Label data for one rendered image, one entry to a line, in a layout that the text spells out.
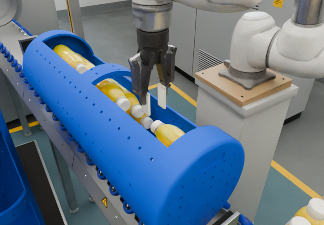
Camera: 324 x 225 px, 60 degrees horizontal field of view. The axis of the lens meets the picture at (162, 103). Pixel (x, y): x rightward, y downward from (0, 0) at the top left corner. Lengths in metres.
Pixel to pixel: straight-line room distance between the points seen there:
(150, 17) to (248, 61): 0.64
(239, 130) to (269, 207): 1.00
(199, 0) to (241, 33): 0.65
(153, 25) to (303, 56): 0.61
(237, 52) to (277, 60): 0.16
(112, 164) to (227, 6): 0.42
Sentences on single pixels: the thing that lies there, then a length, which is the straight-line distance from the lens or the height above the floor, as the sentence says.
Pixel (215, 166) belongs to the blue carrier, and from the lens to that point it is 0.63.
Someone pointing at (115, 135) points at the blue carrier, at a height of 1.19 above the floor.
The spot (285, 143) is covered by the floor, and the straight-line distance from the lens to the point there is 2.63.
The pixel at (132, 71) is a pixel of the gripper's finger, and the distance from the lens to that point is 0.68.
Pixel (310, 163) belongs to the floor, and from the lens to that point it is 2.54.
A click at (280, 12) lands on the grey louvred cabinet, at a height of 1.04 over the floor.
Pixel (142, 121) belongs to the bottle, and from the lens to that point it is 0.92.
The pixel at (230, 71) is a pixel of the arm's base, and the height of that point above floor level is 1.06.
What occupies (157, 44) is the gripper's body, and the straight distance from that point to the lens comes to 0.64.
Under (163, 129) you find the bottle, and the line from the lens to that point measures 0.76.
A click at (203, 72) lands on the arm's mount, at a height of 1.02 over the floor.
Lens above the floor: 1.61
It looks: 34 degrees down
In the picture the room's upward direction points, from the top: straight up
